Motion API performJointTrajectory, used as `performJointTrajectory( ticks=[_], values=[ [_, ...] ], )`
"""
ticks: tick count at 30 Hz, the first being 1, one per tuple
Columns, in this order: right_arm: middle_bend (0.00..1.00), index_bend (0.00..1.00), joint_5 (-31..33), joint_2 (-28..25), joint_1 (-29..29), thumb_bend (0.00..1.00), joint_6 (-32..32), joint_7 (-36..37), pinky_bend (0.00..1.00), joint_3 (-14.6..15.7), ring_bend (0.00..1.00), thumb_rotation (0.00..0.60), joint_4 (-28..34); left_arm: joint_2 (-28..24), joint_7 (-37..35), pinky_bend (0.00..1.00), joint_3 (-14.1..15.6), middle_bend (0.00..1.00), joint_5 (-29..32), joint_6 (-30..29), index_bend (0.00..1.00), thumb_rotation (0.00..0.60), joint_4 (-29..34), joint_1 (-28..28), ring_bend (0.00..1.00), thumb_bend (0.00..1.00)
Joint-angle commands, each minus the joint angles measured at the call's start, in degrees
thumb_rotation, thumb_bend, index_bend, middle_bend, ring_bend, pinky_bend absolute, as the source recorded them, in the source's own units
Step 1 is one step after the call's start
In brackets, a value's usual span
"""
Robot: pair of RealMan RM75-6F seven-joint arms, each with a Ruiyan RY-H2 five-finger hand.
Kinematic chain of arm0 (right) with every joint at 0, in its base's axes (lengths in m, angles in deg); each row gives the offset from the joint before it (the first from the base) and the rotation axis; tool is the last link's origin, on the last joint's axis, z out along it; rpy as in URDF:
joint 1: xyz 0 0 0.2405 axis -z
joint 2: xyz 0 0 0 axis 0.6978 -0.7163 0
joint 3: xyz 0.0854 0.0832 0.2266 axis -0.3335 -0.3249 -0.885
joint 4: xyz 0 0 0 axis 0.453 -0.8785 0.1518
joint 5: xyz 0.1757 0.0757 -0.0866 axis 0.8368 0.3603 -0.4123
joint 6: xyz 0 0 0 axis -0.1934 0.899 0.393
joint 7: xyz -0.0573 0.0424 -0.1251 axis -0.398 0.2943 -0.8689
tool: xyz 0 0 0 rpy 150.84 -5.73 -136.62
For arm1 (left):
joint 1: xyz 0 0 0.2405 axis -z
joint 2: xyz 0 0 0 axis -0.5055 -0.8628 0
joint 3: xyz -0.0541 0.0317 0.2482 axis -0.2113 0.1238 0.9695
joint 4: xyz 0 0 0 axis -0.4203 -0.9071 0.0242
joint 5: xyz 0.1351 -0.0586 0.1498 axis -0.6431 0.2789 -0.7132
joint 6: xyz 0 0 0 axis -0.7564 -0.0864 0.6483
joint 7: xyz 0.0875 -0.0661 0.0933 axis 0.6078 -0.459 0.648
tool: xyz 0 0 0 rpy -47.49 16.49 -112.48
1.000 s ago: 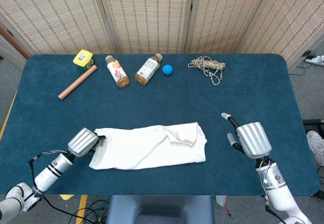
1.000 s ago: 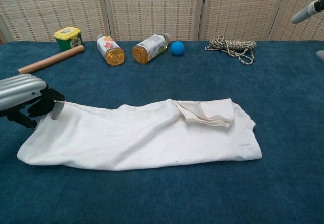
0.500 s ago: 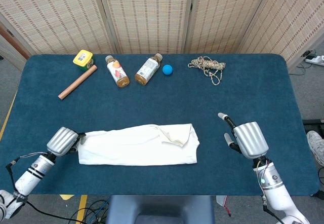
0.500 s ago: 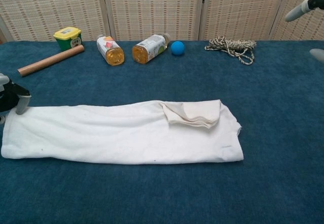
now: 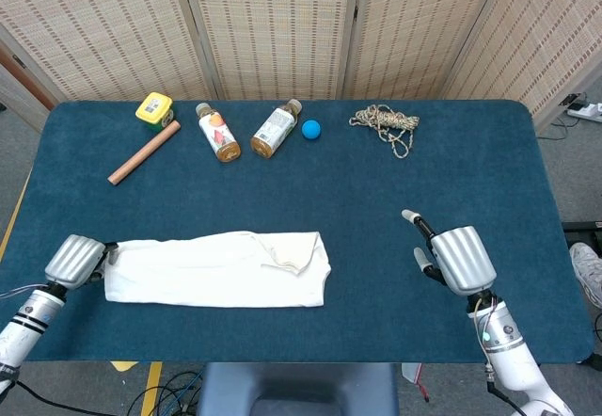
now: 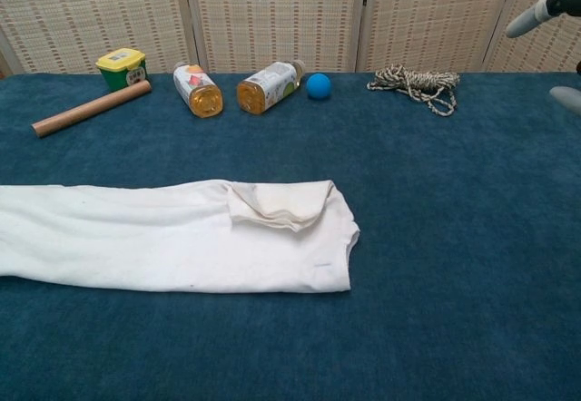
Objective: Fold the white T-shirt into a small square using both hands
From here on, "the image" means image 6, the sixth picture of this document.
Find beige braided rope bundle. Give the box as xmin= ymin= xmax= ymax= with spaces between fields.
xmin=366 ymin=64 xmax=461 ymax=119

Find woven bamboo screen panel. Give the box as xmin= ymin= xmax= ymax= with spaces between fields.
xmin=356 ymin=0 xmax=521 ymax=74
xmin=183 ymin=0 xmax=369 ymax=74
xmin=0 ymin=0 xmax=201 ymax=75
xmin=483 ymin=0 xmax=581 ymax=74

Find blue ball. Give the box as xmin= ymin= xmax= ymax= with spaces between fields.
xmin=305 ymin=73 xmax=333 ymax=101

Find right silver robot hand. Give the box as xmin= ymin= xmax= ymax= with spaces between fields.
xmin=505 ymin=0 xmax=581 ymax=116

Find dark blue table cloth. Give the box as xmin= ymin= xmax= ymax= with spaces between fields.
xmin=0 ymin=72 xmax=581 ymax=401

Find green container with yellow lid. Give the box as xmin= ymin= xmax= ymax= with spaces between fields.
xmin=94 ymin=47 xmax=149 ymax=93

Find wooden rolling pin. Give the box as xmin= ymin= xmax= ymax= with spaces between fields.
xmin=30 ymin=78 xmax=153 ymax=140

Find tea bottle with white-green label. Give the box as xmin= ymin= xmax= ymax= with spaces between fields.
xmin=236 ymin=58 xmax=306 ymax=115

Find tea bottle with orange label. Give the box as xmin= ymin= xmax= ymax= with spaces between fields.
xmin=172 ymin=63 xmax=225 ymax=120

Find white T-shirt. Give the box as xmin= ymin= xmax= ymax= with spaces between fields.
xmin=0 ymin=178 xmax=363 ymax=296

